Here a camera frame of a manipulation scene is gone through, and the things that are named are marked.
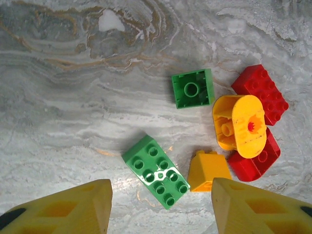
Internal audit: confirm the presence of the long red lego brick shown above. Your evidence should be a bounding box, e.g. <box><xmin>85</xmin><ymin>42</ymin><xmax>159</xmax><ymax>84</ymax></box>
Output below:
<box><xmin>231</xmin><ymin>64</ymin><xmax>290</xmax><ymax>127</ymax></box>

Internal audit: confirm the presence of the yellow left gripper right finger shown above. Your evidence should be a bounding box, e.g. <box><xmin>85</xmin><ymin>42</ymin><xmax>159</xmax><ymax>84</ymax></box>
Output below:
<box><xmin>211</xmin><ymin>177</ymin><xmax>312</xmax><ymax>234</ymax></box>

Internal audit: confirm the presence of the red arch lego brick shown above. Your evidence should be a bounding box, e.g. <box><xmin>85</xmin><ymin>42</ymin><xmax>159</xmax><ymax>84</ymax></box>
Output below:
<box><xmin>227</xmin><ymin>126</ymin><xmax>281</xmax><ymax>182</ymax></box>

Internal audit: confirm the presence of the yellow rounded flame-print brick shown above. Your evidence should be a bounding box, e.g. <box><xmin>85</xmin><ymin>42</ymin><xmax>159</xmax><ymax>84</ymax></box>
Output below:
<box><xmin>212</xmin><ymin>94</ymin><xmax>267</xmax><ymax>159</ymax></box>

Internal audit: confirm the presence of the yellow sloped lego brick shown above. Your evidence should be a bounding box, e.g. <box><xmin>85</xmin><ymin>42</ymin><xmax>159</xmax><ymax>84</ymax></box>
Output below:
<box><xmin>187</xmin><ymin>150</ymin><xmax>233</xmax><ymax>194</ymax></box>

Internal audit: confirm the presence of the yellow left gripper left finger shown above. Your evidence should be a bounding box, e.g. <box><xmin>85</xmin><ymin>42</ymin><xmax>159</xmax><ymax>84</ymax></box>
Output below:
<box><xmin>0</xmin><ymin>178</ymin><xmax>114</xmax><ymax>234</ymax></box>

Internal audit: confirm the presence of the square green lego brick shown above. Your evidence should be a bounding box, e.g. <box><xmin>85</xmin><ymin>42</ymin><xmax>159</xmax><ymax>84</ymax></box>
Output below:
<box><xmin>171</xmin><ymin>68</ymin><xmax>215</xmax><ymax>110</ymax></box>

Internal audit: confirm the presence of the long green lego brick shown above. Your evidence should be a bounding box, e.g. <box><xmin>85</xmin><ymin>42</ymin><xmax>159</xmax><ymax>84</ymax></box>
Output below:
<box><xmin>121</xmin><ymin>135</ymin><xmax>191</xmax><ymax>211</ymax></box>

